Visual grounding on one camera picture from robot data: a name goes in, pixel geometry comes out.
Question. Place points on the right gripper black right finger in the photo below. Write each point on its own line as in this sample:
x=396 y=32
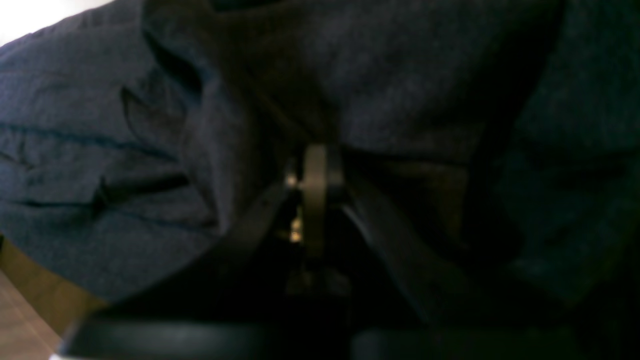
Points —
x=412 y=277

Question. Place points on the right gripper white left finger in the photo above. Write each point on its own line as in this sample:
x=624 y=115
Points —
x=193 y=292

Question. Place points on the dark grey T-shirt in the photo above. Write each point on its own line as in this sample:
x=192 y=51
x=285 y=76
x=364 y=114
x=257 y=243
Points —
x=135 y=134

